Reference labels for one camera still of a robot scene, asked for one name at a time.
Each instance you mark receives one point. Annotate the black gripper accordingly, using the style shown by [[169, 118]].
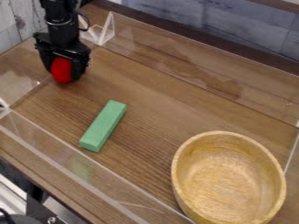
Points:
[[60, 41]]

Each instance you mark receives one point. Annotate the red plush fruit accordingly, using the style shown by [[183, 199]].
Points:
[[60, 70]]

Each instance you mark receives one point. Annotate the wooden bowl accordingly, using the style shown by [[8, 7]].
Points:
[[227, 179]]

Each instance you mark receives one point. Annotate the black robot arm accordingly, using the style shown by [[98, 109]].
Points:
[[60, 11]]

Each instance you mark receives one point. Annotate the green rectangular block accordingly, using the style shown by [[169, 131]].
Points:
[[102, 125]]

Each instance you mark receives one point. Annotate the clear acrylic corner bracket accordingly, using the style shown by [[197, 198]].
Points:
[[97, 34]]

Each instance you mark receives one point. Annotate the clear acrylic enclosure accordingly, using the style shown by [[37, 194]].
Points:
[[183, 88]]

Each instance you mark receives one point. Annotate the black clamp bracket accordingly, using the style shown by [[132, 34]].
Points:
[[37, 211]]

